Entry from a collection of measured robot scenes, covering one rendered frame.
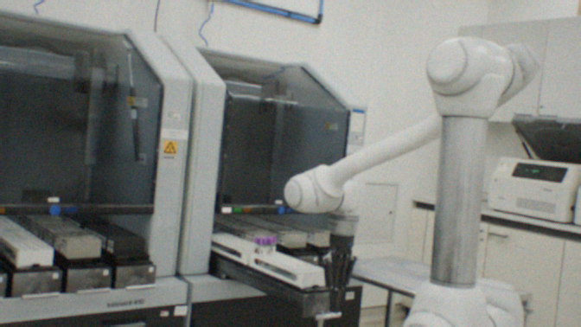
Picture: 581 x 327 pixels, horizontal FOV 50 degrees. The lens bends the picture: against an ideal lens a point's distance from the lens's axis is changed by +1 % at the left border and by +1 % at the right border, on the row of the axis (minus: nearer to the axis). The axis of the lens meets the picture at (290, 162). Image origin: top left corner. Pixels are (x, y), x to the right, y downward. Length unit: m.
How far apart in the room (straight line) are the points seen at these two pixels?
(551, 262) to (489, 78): 2.78
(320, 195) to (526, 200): 2.64
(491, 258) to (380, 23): 1.72
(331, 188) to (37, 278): 0.91
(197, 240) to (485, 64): 1.29
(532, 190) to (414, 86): 1.13
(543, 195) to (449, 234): 2.71
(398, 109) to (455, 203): 3.11
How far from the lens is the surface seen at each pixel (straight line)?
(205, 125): 2.24
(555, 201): 4.06
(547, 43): 4.54
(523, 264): 4.19
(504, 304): 1.59
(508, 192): 4.24
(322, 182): 1.66
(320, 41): 4.00
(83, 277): 2.04
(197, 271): 2.32
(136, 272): 2.10
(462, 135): 1.41
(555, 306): 4.12
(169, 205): 2.21
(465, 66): 1.36
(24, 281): 1.99
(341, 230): 1.81
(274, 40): 3.78
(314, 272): 1.96
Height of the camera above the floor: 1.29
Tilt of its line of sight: 3 degrees down
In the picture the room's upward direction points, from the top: 6 degrees clockwise
